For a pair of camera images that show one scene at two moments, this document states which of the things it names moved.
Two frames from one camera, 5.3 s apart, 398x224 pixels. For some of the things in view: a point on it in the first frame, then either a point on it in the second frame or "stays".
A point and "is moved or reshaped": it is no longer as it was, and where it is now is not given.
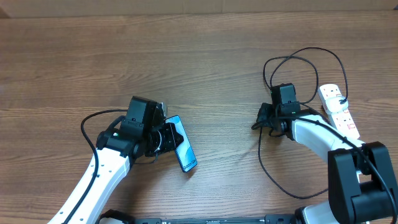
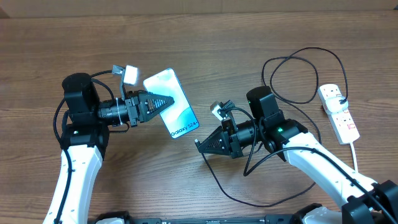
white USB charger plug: x=336 y=104 stays
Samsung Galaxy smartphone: x=184 y=150 to x=179 y=117
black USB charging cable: x=286 y=58 is moved or reshaped
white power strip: x=341 y=121 stays
